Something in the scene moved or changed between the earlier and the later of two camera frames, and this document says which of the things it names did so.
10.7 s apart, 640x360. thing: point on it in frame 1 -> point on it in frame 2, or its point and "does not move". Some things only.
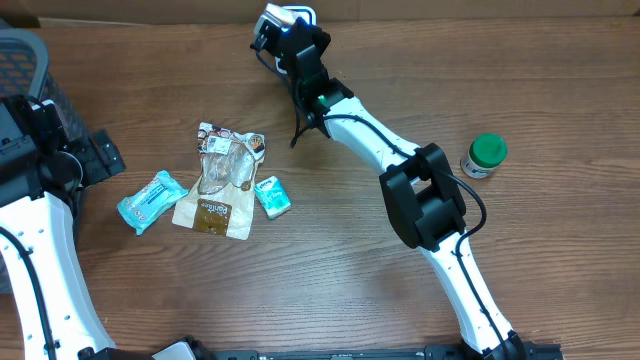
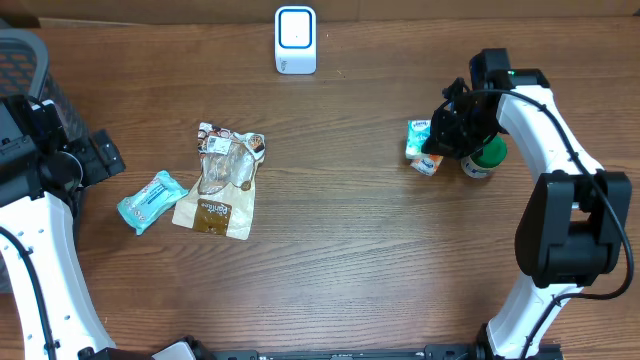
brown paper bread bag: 220,199 does not move
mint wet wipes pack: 146,205 does not move
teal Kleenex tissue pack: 272,197 -> 417,133
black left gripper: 97,169 does not move
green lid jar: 483,155 does not move
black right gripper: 320,37 -> 444,141
